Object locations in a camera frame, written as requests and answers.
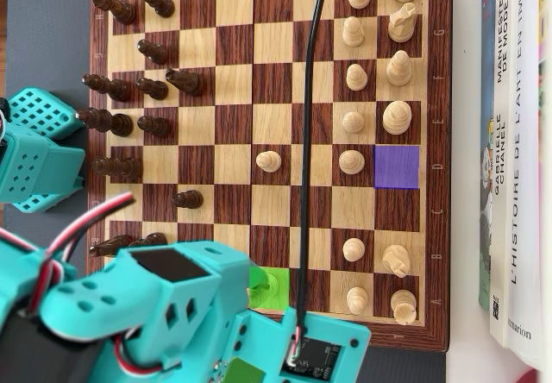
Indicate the light wooden chess king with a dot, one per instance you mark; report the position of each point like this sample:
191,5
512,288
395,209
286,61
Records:
397,117

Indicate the dark wooden chess queen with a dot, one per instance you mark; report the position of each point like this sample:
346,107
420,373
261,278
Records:
118,168

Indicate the white art history book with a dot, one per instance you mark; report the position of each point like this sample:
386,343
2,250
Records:
524,227

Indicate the dark wooden chess rook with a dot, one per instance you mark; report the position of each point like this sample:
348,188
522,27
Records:
116,8

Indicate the white Gabrielle Chanel book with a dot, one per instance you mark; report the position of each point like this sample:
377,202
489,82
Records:
500,227

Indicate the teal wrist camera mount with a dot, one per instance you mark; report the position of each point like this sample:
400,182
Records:
345,340

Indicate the light wooden chess knight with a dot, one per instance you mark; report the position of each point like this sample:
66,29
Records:
396,260
402,23

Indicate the light wooden chess queen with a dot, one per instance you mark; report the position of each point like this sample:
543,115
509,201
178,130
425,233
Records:
271,288

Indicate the dark wooden chess pawn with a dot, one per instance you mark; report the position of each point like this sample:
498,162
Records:
154,52
153,89
154,127
188,199
160,4

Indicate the wooden folding chessboard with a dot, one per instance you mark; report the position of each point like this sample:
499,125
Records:
233,163

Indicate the dark wooden chess knight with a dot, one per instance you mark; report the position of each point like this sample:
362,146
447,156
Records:
108,246
187,82

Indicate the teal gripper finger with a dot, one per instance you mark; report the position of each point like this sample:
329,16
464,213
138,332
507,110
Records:
217,370
257,277

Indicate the dark wooden chess king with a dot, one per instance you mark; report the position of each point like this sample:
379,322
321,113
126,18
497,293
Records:
108,122

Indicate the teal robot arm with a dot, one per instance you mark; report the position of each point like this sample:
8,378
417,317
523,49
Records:
142,305

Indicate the pink red object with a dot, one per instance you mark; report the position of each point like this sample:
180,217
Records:
537,376

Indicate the black camera circuit board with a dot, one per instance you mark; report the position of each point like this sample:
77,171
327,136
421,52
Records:
315,357

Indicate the grey table mat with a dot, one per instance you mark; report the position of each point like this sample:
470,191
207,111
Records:
43,33

